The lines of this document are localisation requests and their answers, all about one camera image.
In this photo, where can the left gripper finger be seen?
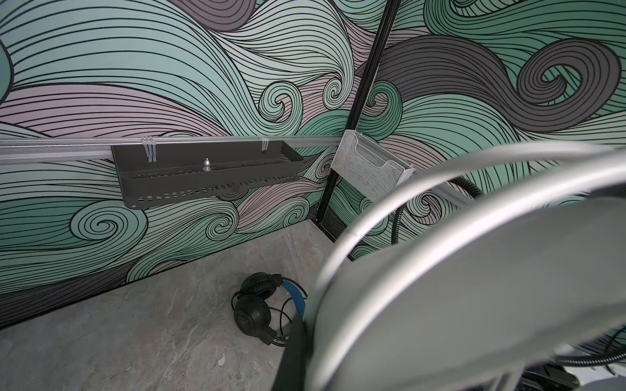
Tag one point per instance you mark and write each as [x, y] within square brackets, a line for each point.
[292, 370]

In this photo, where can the white headphones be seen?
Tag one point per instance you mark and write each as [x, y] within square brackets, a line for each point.
[498, 286]

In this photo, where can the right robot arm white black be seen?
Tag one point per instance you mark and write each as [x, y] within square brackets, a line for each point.
[550, 376]

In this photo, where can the black blue headphones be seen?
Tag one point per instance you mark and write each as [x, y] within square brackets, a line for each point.
[255, 318]

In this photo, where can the clear plastic wall bin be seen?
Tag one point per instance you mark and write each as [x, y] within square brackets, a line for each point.
[368, 167]

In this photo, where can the black perforated wall tray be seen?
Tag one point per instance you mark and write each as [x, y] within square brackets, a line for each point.
[154, 175]

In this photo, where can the aluminium wall rail right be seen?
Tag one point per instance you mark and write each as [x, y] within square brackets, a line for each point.
[452, 193]

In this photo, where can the aluminium wall rail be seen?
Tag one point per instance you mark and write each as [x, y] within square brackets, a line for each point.
[45, 150]
[452, 193]

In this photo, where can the aluminium wall rail back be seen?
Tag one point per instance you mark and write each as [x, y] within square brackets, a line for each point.
[45, 150]

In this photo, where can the black frame post right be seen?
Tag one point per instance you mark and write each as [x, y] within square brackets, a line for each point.
[367, 80]

